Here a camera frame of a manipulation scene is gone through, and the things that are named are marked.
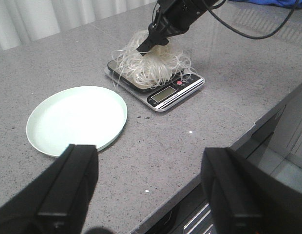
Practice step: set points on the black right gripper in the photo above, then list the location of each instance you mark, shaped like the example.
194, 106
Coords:
173, 17

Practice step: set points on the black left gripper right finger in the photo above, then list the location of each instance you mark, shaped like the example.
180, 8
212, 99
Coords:
245, 200

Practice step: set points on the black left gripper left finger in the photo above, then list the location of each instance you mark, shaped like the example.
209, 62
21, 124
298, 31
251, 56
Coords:
57, 201

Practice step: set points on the white vermicelli noodle bundle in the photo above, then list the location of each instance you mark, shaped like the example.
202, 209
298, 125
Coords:
156, 67

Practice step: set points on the black silver kitchen scale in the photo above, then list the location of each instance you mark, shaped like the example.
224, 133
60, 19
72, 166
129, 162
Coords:
161, 98

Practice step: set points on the grey cabinet front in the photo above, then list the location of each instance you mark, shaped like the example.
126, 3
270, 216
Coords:
274, 145

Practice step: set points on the pale green round plate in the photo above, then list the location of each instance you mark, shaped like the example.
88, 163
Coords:
86, 115

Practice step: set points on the white pleated curtain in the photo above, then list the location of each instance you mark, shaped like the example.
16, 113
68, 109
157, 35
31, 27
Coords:
24, 21

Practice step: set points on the blue cloth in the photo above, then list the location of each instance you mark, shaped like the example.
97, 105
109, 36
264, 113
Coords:
279, 3

